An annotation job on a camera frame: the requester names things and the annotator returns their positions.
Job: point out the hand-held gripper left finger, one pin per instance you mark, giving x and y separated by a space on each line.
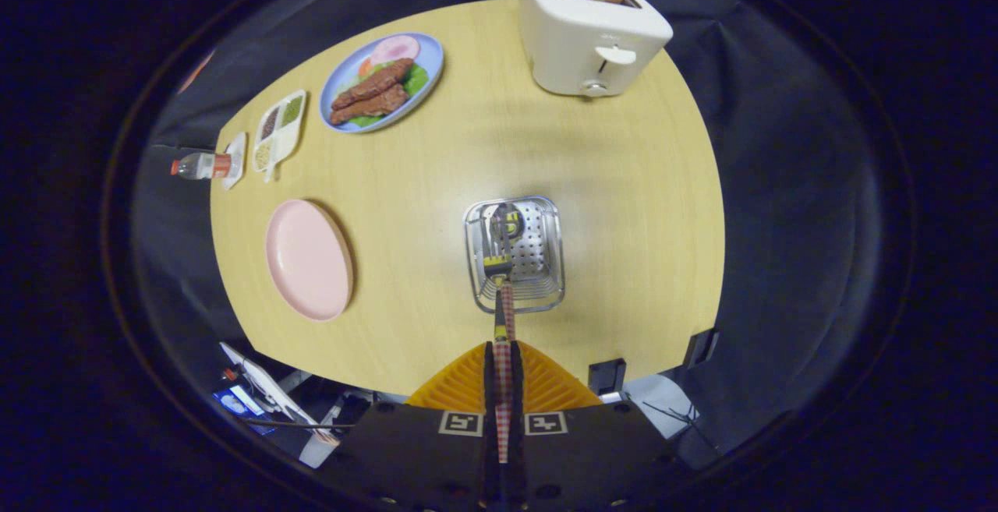
489 450

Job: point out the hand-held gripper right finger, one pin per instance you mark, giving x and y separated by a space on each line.
517 450

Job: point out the black table clamp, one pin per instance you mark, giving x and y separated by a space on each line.
700 348
606 376

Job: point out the white sheet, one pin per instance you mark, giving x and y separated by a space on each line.
659 418

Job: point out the white flat device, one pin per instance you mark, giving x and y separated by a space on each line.
269 391

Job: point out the blue glowing item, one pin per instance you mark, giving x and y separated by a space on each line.
238 407

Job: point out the pink plate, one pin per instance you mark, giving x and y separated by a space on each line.
308 259

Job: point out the brown meat strip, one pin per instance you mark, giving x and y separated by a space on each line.
373 85
370 105

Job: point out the green lettuce leaf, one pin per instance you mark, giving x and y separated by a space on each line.
417 79

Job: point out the white divided seasoning tray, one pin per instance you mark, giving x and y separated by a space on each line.
282 132

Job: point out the small white dish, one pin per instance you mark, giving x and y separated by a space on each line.
236 160

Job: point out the blue plate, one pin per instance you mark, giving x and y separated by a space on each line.
430 56

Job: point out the orange carrot piece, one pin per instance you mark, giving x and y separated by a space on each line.
364 68

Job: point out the clear bottle with red label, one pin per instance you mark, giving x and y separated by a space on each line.
203 166

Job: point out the white toaster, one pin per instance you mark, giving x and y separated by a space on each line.
569 44

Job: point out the pink ham slice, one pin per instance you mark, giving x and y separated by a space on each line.
394 49

